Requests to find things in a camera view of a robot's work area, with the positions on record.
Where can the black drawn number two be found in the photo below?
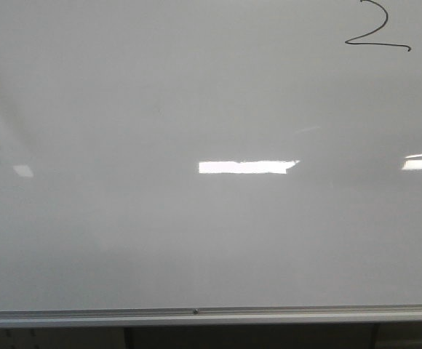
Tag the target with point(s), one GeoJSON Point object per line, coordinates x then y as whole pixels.
{"type": "Point", "coordinates": [357, 40]}

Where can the grey pegboard panel under board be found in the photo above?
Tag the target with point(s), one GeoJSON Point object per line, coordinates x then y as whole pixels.
{"type": "Point", "coordinates": [62, 338]}

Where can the white whiteboard with aluminium frame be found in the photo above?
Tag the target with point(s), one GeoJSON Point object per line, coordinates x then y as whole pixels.
{"type": "Point", "coordinates": [209, 162]}

